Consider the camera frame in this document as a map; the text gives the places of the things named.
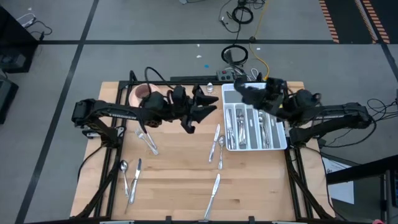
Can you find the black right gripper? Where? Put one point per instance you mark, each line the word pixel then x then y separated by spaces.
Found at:
pixel 275 96

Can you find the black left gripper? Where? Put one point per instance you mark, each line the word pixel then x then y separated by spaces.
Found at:
pixel 182 104

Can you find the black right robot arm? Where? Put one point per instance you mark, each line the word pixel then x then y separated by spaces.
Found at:
pixel 342 115

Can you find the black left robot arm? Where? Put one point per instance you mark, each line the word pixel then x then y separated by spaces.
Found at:
pixel 118 112

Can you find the white plastic cutlery tray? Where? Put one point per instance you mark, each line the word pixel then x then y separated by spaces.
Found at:
pixel 230 97

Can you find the black flat bar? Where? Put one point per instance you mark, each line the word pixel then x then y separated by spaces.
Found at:
pixel 192 78

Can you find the grey power strip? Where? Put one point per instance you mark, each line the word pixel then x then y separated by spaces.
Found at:
pixel 225 75

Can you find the pink round plate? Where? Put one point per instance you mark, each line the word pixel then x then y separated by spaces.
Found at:
pixel 133 96

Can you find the black orange-striped floor mat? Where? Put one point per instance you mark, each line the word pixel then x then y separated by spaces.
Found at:
pixel 348 18

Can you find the white paper sheet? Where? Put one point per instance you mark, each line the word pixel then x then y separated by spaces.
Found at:
pixel 342 193

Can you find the pink object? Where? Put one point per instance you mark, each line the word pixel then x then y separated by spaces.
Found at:
pixel 377 221

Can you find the black box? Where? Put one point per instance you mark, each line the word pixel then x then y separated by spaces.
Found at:
pixel 6 99

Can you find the black cabinet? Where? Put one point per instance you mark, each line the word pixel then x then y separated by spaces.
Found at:
pixel 12 40

